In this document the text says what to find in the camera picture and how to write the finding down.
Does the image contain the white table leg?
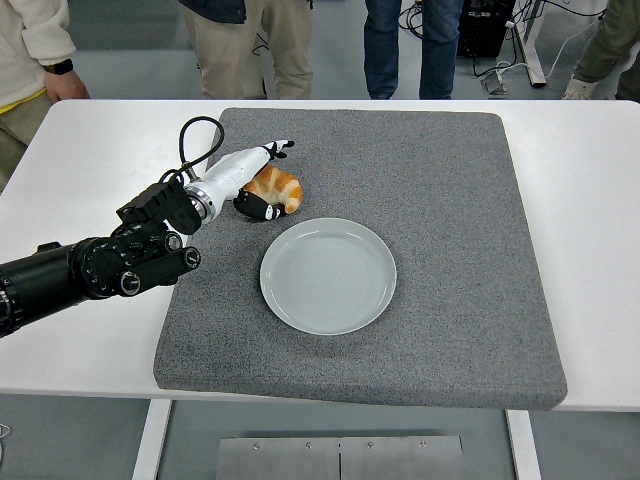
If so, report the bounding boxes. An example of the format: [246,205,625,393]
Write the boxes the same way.
[131,399,173,480]
[505,409,543,480]

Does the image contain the person in white jacket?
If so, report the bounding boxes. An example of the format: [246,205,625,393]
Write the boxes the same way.
[0,0,91,194]

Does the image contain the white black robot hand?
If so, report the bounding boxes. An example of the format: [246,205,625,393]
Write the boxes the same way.
[192,138,297,222]

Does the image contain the grey metal plate with screws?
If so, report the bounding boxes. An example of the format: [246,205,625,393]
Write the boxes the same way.
[215,435,465,480]

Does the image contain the grey metal floor bracket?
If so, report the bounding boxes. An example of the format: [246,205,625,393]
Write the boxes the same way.
[480,69,510,95]

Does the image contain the person in olive trousers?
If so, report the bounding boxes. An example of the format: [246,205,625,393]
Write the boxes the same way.
[562,0,640,101]

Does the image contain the person's hand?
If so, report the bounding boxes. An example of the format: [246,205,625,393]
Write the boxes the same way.
[44,69,91,101]

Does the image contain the grey round plate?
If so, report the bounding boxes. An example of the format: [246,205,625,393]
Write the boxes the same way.
[259,217,398,336]

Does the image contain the grey felt mat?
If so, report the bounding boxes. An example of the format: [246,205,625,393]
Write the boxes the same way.
[152,106,568,412]

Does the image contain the golden croissant bread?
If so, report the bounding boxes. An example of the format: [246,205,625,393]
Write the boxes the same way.
[243,165,305,214]

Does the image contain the person in beige trousers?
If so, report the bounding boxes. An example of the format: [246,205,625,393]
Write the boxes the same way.
[178,0,315,100]

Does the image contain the white floor cable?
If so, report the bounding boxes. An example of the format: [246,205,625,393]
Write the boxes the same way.
[542,0,616,81]

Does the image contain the white desk leg frame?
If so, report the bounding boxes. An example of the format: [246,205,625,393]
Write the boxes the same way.
[514,0,547,89]

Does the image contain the person in blue jeans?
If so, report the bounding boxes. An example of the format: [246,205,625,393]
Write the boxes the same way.
[363,0,465,100]

